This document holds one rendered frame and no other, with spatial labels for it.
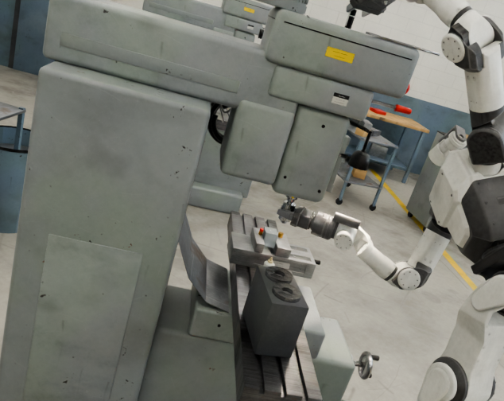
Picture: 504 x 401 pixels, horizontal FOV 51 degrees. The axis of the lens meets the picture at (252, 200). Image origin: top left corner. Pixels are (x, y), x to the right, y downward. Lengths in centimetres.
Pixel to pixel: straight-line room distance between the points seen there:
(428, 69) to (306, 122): 731
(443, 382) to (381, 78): 94
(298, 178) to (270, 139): 18
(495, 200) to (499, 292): 26
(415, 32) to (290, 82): 721
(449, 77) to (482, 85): 764
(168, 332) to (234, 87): 91
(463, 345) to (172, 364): 103
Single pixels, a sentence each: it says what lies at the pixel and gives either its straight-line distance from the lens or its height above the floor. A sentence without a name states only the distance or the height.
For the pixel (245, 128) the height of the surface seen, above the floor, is 151.
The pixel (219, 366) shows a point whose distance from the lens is 207.
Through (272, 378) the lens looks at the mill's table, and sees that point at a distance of 159.
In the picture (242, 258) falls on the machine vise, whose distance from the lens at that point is 208.
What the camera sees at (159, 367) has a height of 56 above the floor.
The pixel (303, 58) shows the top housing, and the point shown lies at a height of 177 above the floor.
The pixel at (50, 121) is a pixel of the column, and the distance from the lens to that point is 165.
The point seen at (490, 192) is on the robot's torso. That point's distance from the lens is 164.
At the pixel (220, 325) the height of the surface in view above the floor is 80.
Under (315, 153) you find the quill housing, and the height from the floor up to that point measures 148.
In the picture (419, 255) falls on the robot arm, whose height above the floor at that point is 124.
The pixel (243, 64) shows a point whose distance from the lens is 167.
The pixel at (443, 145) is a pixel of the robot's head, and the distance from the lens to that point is 182.
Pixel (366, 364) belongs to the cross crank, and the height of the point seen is 64.
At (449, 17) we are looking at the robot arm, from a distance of 150.
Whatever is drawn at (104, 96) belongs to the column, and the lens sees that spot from 159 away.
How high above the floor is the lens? 188
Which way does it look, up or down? 20 degrees down
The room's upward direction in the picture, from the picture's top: 17 degrees clockwise
